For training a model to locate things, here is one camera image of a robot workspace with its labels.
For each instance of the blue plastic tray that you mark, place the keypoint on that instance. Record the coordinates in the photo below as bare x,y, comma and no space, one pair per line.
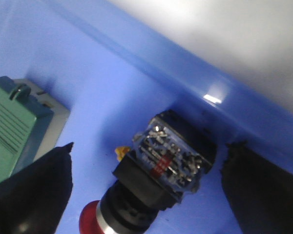
115,74

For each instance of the red emergency stop button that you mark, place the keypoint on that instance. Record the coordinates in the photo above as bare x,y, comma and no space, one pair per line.
166,161

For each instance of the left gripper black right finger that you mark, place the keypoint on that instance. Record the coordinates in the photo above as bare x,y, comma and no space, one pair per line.
260,193

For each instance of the green electrical switch module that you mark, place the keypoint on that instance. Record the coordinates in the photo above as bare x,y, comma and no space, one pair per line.
31,122

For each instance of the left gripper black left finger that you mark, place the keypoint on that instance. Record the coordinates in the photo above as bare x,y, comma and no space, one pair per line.
33,200

